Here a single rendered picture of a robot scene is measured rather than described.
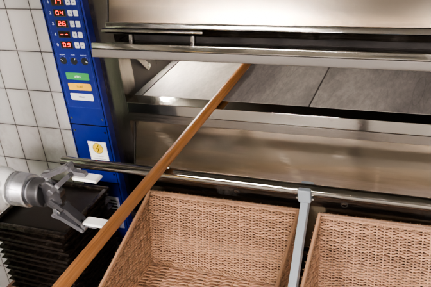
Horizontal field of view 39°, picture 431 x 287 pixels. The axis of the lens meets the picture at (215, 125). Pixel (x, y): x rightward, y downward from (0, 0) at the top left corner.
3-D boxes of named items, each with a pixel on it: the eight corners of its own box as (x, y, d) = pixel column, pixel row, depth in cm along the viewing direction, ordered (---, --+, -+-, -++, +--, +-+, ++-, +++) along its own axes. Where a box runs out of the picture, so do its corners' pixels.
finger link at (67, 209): (50, 199, 153) (47, 202, 154) (83, 228, 153) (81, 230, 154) (58, 191, 156) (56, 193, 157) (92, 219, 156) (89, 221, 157)
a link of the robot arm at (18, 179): (31, 193, 165) (48, 195, 162) (9, 212, 157) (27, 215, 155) (22, 164, 160) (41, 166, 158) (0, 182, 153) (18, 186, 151)
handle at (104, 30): (102, 47, 183) (104, 46, 184) (202, 50, 171) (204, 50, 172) (100, 27, 181) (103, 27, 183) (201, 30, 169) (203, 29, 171)
